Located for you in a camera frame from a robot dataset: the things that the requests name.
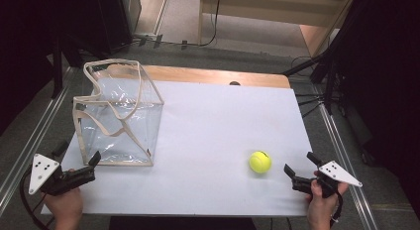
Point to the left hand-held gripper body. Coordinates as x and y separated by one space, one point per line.
44 172

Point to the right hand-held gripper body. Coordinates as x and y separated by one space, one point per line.
335 172

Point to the yellow tennis ball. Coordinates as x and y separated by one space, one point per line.
260 162

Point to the clear bag with beige trim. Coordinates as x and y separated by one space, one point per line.
122 124

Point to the person's right hand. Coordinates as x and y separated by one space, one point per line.
319 208

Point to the person's left hand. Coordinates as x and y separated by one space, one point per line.
64 208

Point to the black stand leg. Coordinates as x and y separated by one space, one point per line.
57 71

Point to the white table cover sheet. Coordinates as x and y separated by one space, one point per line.
211 140

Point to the black tripod stand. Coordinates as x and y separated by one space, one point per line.
325 74

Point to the wooden table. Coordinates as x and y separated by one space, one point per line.
204 75

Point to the metal floor rail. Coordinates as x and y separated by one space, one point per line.
343 157
29 147

